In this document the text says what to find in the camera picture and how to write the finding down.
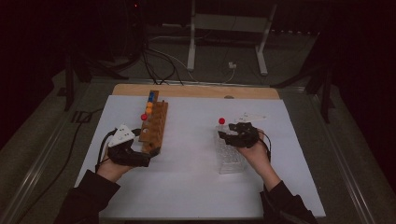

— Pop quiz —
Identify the clear acrylic test tube rack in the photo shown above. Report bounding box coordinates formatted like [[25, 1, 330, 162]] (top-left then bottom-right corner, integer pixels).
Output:
[[214, 124, 248, 175]]

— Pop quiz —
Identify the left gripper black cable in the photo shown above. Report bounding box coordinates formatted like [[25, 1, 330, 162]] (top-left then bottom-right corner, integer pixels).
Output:
[[94, 129, 118, 174]]

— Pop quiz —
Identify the wooden test tube rack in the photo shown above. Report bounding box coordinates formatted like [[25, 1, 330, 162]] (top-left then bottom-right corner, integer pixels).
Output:
[[137, 90, 169, 157]]

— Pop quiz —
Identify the white metal stand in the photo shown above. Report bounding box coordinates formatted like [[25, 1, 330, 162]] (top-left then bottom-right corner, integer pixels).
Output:
[[186, 0, 278, 77]]

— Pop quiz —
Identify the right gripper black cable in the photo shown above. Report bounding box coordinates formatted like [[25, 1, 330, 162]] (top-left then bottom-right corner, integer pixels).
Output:
[[258, 130, 273, 163]]

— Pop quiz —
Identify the person's left hand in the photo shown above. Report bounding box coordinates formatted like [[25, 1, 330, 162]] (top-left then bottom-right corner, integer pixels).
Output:
[[96, 152, 134, 183]]

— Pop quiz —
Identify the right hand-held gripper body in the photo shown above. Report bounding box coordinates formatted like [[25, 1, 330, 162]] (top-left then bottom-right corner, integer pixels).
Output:
[[232, 112, 268, 149]]

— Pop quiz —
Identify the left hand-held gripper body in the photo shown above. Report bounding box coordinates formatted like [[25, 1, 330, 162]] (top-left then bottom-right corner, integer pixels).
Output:
[[106, 123, 152, 167]]

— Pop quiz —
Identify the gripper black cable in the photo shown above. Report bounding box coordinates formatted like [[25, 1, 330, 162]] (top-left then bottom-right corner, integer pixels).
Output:
[[258, 130, 273, 163], [94, 129, 118, 174]]

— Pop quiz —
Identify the black floor bracket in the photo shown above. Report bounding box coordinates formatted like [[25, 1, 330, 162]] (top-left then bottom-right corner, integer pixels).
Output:
[[70, 109, 94, 124]]

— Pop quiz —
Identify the white floor cable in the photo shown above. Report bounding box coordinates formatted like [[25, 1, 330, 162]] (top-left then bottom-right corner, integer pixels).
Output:
[[148, 35, 236, 85]]

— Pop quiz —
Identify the long black floor cable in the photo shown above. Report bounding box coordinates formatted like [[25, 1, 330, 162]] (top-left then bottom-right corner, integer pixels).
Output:
[[13, 106, 106, 224]]

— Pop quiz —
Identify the black floor cable bundle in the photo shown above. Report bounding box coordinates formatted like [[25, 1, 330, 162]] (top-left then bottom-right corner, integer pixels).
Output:
[[139, 40, 185, 86]]

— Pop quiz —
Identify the person's right hand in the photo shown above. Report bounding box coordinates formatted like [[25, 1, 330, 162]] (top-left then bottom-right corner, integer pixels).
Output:
[[236, 130, 275, 185]]

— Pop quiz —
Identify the black tripod stand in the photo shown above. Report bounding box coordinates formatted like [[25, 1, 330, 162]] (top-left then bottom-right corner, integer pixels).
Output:
[[57, 52, 130, 112], [270, 31, 336, 124]]

